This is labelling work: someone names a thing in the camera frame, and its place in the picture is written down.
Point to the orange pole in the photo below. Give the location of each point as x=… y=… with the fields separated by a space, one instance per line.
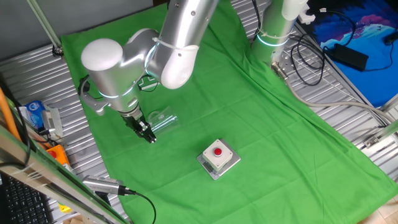
x=6 y=112

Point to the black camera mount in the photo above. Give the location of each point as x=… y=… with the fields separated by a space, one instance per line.
x=102 y=197

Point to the green cloth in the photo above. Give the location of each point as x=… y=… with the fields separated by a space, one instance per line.
x=248 y=124

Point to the green-edged aluminium frame beam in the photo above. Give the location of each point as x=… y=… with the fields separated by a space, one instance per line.
x=46 y=180

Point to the black keyboard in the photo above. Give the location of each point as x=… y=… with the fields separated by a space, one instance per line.
x=21 y=205

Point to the blue painted mat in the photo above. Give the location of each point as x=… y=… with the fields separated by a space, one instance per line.
x=373 y=37

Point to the silver exterior camera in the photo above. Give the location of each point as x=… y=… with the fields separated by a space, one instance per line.
x=99 y=184

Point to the grey button box on plate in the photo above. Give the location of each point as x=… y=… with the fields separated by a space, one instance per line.
x=217 y=155

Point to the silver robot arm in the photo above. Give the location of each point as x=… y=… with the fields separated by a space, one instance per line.
x=174 y=31

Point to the black computer mouse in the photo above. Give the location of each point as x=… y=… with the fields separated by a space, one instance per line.
x=391 y=39

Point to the black power adapter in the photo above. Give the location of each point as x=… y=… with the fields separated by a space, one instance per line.
x=348 y=56

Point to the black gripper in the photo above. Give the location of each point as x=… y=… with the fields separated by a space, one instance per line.
x=133 y=124

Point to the aluminium frame pole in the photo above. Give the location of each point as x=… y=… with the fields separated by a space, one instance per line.
x=43 y=25
x=381 y=137

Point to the wooden blocks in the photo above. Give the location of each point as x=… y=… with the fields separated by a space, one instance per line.
x=74 y=221

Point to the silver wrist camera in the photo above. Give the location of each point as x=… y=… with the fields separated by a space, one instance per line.
x=99 y=107

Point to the clear glass cup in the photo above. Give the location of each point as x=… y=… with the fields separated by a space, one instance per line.
x=164 y=121

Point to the orange box red button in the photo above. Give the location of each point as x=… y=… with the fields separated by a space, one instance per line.
x=60 y=155

